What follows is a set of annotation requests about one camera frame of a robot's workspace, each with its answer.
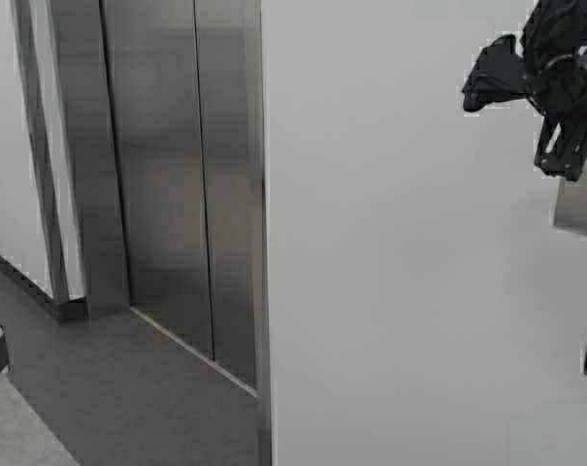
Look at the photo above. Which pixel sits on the elevator call button panel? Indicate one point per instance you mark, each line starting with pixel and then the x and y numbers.
pixel 570 211

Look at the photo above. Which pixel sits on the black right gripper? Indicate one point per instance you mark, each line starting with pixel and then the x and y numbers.
pixel 502 73

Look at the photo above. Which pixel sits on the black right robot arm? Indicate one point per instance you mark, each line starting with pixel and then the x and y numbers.
pixel 546 66

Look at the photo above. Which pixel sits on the stainless steel elevator door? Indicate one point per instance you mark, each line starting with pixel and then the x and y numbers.
pixel 161 102

